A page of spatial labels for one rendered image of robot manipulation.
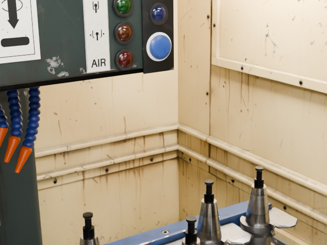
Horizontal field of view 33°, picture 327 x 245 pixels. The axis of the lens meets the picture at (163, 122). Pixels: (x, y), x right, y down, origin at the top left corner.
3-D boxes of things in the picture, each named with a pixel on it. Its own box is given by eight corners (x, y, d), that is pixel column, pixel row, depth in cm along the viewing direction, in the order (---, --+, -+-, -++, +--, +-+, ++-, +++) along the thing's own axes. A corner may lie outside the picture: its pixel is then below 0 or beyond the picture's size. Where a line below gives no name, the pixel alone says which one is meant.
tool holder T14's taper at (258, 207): (257, 212, 102) (258, 179, 100) (275, 221, 99) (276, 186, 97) (240, 219, 99) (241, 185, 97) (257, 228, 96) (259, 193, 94)
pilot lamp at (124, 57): (135, 67, 66) (134, 49, 66) (118, 70, 65) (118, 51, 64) (132, 67, 67) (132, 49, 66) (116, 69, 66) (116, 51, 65)
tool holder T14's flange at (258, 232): (257, 221, 104) (257, 209, 103) (281, 233, 99) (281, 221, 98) (232, 231, 100) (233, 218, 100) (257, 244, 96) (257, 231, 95)
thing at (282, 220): (303, 224, 101) (303, 220, 101) (281, 232, 98) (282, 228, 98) (276, 210, 106) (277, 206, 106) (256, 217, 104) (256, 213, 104)
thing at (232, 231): (258, 240, 95) (258, 236, 95) (234, 249, 93) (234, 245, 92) (232, 225, 101) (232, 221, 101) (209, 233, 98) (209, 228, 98)
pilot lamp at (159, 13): (167, 23, 67) (167, 4, 67) (152, 24, 66) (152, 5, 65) (165, 22, 68) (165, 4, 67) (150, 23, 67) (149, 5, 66)
